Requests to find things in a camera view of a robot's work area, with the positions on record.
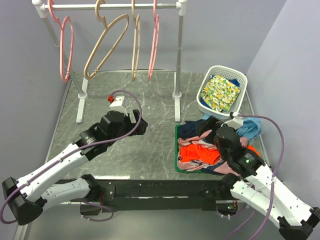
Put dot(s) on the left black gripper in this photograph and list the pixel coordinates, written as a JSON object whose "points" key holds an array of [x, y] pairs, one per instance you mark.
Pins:
{"points": [[141, 128]]}

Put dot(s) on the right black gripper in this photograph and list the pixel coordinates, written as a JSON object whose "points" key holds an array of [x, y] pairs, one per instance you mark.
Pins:
{"points": [[212, 123]]}

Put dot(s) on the orange shorts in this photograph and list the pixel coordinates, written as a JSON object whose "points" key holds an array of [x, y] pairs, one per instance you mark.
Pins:
{"points": [[196, 152]]}

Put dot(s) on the pink patterned garment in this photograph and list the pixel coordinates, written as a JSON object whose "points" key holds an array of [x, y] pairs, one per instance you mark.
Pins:
{"points": [[221, 168]]}

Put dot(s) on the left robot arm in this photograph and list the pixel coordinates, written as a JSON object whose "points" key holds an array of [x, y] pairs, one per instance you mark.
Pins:
{"points": [[29, 196]]}

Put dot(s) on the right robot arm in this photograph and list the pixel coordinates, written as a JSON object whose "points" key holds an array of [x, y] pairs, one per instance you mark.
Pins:
{"points": [[256, 184]]}

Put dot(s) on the beige hanger right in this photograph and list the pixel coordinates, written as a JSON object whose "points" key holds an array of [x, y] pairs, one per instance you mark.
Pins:
{"points": [[136, 42]]}

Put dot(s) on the navy garment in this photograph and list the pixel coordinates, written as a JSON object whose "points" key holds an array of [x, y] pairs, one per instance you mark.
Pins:
{"points": [[188, 130]]}

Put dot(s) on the green tray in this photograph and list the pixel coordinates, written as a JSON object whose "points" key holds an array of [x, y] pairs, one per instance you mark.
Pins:
{"points": [[176, 148]]}

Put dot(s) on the lemon print cloth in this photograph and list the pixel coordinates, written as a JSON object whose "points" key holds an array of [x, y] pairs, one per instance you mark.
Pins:
{"points": [[219, 93]]}

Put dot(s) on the light blue garment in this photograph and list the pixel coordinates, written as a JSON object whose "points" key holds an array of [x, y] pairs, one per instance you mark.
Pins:
{"points": [[251, 128]]}

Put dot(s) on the blue cloth in basket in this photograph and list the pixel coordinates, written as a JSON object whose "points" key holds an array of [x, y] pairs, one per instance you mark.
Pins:
{"points": [[235, 82]]}

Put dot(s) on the white plastic basket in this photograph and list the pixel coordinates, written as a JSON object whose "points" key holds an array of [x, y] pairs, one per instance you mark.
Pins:
{"points": [[229, 74]]}

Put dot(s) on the black base bar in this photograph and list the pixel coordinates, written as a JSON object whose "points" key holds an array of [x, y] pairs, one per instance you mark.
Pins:
{"points": [[137, 195]]}

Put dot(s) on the white clothes rack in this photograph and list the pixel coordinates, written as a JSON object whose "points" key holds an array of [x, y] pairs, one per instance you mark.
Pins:
{"points": [[41, 8]]}

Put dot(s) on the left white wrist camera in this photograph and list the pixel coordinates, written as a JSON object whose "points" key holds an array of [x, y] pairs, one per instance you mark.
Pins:
{"points": [[118, 103]]}

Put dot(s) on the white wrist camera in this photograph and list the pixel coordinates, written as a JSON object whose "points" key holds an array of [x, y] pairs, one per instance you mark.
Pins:
{"points": [[118, 103], [235, 121]]}

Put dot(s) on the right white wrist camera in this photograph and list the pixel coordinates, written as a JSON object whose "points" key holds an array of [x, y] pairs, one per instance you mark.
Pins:
{"points": [[235, 121]]}

